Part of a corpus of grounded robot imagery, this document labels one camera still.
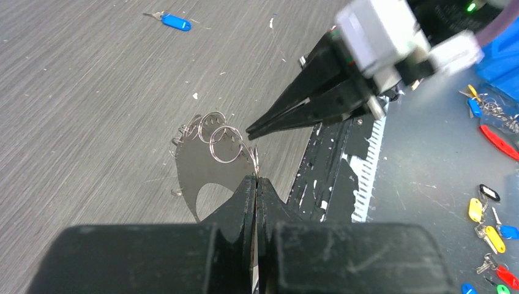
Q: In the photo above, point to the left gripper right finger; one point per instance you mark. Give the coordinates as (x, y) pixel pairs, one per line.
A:
(303, 256)

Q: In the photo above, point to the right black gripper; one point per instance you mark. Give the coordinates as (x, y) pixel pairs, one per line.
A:
(329, 89)

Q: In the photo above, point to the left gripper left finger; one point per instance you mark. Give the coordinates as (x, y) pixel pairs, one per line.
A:
(214, 256)

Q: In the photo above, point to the silver keyring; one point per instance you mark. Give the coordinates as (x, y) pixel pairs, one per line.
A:
(208, 125)
(226, 144)

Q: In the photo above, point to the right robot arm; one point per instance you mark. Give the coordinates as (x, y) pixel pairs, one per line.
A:
(441, 20)

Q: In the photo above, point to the blue plastic bin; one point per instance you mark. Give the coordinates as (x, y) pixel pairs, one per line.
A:
(499, 66)

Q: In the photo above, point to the blue key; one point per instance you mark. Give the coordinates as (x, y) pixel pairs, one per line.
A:
(171, 21)

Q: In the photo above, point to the red key tag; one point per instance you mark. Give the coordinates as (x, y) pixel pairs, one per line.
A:
(498, 142)

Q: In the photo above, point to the yellow key tag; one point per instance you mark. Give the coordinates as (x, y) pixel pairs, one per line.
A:
(495, 239)
(475, 210)

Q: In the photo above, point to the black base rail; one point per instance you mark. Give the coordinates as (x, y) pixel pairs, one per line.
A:
(336, 176)

